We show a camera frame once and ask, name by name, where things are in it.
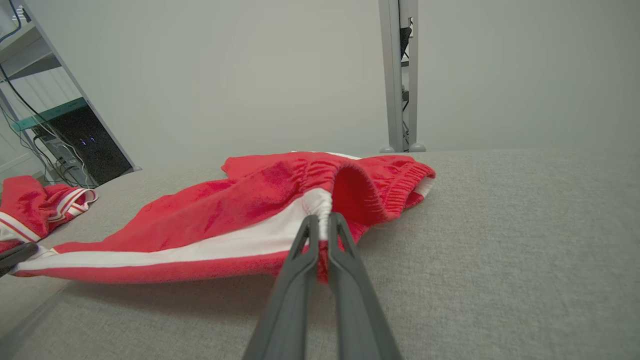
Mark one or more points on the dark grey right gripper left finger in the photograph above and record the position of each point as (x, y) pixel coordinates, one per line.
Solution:
(292, 300)

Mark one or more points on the red shorts white stripe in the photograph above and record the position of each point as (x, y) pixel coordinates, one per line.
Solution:
(225, 210)

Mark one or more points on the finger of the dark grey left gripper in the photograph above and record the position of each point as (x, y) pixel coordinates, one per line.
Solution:
(17, 252)

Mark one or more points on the grey fabric sofa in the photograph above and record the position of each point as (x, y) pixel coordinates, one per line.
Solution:
(500, 275)

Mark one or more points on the black computer tower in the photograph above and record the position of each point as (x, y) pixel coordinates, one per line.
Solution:
(100, 150)

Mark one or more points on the teal rack shelf bar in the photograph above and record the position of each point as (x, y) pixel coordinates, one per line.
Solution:
(50, 114)

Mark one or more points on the grey metal partition post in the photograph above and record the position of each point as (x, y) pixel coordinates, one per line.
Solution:
(395, 75)

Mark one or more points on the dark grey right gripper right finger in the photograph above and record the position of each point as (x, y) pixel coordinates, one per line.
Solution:
(355, 310)

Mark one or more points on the red white basketball jersey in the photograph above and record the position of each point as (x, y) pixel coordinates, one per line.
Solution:
(27, 205)

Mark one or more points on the grey metal shelf rack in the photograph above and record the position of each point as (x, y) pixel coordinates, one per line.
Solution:
(75, 81)

